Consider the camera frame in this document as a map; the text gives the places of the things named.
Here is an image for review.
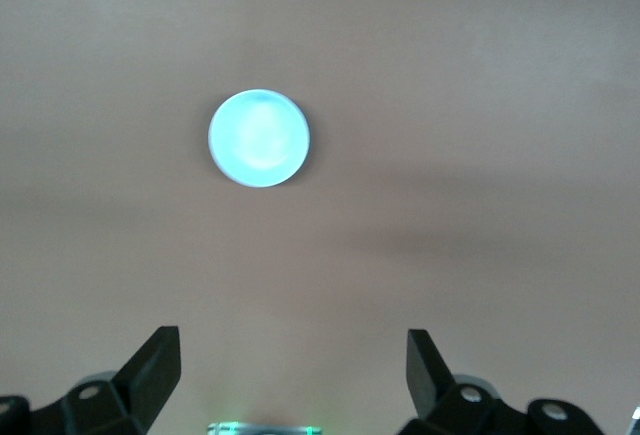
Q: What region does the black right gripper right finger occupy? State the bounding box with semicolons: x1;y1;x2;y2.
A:
399;328;606;435

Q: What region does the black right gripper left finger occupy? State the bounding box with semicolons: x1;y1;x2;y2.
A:
0;325;181;435

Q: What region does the light blue bowl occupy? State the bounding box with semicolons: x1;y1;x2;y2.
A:
207;88;311;189

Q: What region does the brown table cover sheet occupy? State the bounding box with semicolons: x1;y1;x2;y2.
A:
0;0;640;435

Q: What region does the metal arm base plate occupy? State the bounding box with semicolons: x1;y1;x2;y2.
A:
206;420;322;435

